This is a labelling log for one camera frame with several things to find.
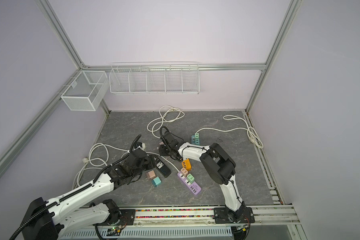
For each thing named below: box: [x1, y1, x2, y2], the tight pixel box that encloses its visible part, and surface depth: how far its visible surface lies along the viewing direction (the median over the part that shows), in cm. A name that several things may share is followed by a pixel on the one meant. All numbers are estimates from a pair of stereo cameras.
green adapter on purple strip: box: [186, 173, 195, 184], surface depth 82 cm
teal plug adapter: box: [152, 176, 162, 187], surface depth 85 cm
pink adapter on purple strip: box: [180, 167, 189, 177], surface depth 84 cm
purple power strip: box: [177, 171, 202, 195], surface depth 82 cm
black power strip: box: [152, 155, 172, 178], surface depth 89 cm
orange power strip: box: [182, 158, 192, 171], surface depth 91 cm
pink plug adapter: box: [145, 170, 156, 179], surface depth 88 cm
